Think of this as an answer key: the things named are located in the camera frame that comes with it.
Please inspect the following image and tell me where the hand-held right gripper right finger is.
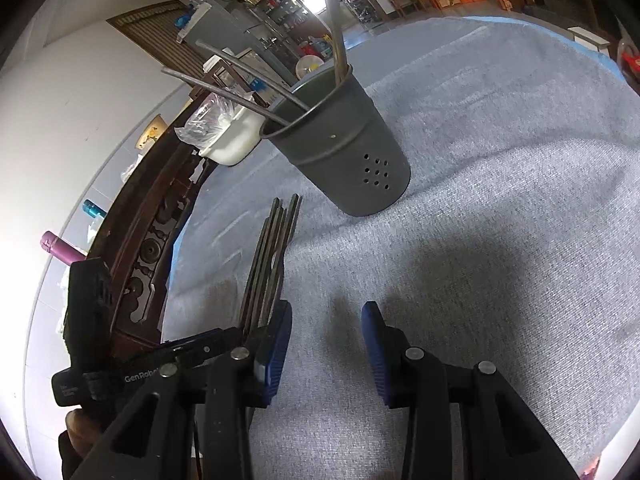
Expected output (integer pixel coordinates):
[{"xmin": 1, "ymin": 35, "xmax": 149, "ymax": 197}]
[{"xmin": 361, "ymin": 301, "xmax": 576, "ymax": 480}]

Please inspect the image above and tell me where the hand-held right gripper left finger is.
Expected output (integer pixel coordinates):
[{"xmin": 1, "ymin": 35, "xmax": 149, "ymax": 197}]
[{"xmin": 70, "ymin": 300, "xmax": 293, "ymax": 480}]

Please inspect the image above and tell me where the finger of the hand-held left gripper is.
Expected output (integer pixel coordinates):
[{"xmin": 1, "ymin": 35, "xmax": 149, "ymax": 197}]
[{"xmin": 161, "ymin": 326, "xmax": 249, "ymax": 367}]

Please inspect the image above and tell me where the grey perforated chopstick holder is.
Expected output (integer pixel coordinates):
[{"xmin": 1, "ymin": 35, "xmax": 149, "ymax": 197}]
[{"xmin": 260, "ymin": 62, "xmax": 412, "ymax": 218}]

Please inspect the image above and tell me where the person's left hand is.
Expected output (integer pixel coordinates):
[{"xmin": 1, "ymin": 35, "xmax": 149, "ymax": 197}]
[{"xmin": 67, "ymin": 409, "xmax": 103, "ymax": 453}]

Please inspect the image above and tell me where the purple thermos bottle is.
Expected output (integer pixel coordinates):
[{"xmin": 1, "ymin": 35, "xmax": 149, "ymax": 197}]
[{"xmin": 40, "ymin": 230, "xmax": 88, "ymax": 263}]

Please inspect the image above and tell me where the carved wooden sideboard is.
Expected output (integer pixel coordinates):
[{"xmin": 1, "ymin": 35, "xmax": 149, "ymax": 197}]
[{"xmin": 62, "ymin": 85, "xmax": 221, "ymax": 361}]

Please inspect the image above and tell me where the floral enamel pot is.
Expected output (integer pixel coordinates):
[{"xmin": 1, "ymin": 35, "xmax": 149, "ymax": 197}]
[{"xmin": 135, "ymin": 115, "xmax": 168, "ymax": 150}]

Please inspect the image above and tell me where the white bowl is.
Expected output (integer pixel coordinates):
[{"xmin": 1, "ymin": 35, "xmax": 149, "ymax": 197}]
[{"xmin": 197, "ymin": 105, "xmax": 264, "ymax": 167}]

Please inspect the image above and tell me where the brown curtain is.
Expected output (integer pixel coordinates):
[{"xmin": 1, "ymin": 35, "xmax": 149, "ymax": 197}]
[{"xmin": 106, "ymin": 0, "xmax": 211, "ymax": 91}]

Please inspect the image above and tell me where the white table fan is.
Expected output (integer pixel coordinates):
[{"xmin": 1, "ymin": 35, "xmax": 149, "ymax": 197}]
[{"xmin": 295, "ymin": 54, "xmax": 325, "ymax": 81}]

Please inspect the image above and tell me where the grey refrigerator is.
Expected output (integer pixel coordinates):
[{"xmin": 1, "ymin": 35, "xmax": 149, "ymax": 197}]
[{"xmin": 177, "ymin": 0, "xmax": 281, "ymax": 91}]

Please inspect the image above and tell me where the shelf with bottles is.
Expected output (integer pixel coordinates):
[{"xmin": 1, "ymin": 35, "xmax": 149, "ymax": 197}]
[{"xmin": 245, "ymin": 0, "xmax": 311, "ymax": 46}]

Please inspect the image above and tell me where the blue table cover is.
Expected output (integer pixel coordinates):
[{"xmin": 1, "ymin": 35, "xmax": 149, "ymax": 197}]
[{"xmin": 160, "ymin": 15, "xmax": 631, "ymax": 311}]

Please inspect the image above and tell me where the white step stool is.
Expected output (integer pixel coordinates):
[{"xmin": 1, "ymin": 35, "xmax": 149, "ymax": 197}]
[{"xmin": 570, "ymin": 26, "xmax": 613, "ymax": 56}]

